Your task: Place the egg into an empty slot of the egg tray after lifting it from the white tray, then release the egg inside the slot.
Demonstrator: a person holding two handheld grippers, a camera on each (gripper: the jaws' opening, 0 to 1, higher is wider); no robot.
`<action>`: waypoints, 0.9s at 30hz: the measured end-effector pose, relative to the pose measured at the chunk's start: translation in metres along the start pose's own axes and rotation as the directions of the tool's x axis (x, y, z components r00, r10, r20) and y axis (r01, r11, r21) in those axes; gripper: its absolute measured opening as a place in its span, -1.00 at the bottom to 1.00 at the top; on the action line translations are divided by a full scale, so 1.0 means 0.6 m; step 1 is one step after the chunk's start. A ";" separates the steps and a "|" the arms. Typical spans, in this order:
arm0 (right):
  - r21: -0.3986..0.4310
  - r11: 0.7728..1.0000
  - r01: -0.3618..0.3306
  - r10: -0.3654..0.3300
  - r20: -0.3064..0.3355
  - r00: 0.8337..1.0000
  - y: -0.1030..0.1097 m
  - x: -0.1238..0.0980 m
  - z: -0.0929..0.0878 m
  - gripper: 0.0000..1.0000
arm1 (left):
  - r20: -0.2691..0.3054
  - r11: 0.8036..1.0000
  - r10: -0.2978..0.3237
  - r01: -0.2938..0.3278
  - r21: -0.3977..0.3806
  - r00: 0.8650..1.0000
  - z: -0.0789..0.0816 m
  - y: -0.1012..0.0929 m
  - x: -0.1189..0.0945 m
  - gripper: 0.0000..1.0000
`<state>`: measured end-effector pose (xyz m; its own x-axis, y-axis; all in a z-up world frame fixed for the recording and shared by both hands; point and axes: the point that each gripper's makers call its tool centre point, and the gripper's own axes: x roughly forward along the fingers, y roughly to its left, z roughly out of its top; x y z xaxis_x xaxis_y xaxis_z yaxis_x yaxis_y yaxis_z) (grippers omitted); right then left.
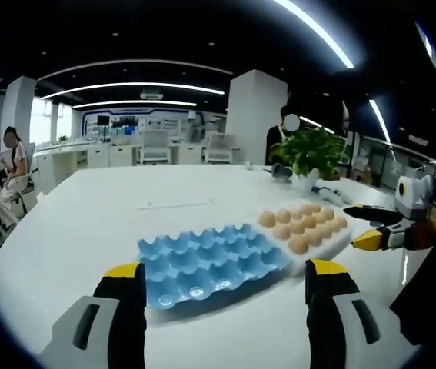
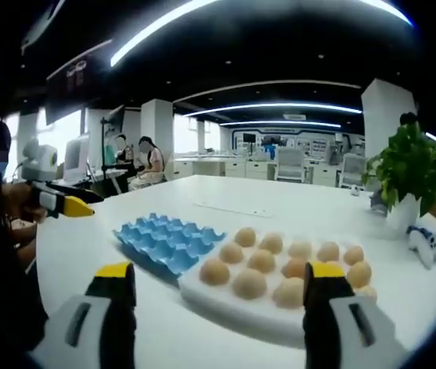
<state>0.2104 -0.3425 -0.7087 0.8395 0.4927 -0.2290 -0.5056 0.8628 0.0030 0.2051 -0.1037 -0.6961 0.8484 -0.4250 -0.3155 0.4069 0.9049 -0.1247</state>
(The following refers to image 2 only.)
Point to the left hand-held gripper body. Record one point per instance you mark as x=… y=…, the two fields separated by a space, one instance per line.
x=38 y=163

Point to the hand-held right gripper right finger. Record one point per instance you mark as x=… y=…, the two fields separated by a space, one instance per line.
x=340 y=330

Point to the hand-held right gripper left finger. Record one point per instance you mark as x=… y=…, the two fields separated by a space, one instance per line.
x=98 y=330

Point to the blue egg tray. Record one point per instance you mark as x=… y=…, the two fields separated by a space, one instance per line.
x=164 y=240

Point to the group of beige eggs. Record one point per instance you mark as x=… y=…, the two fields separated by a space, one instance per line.
x=260 y=263

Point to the white foam egg holder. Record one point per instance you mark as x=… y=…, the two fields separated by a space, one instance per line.
x=240 y=311

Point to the person's left hand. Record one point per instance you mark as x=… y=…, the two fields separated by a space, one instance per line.
x=17 y=200

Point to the white computer monitor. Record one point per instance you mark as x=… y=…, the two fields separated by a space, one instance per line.
x=74 y=157

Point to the black pole stand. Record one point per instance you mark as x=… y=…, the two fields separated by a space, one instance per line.
x=105 y=153

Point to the blue and white plush toy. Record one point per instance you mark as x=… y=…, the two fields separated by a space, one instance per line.
x=427 y=244

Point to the small white figurine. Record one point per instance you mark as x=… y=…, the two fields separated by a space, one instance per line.
x=355 y=190

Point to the white table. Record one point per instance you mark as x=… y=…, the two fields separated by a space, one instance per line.
x=240 y=194

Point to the row of white cabinets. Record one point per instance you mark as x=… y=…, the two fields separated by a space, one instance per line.
x=240 y=167

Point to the green plant in white pot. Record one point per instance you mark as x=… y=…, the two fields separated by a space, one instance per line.
x=410 y=165

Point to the long curved ceiling light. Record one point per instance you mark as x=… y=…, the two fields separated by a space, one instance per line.
x=171 y=30

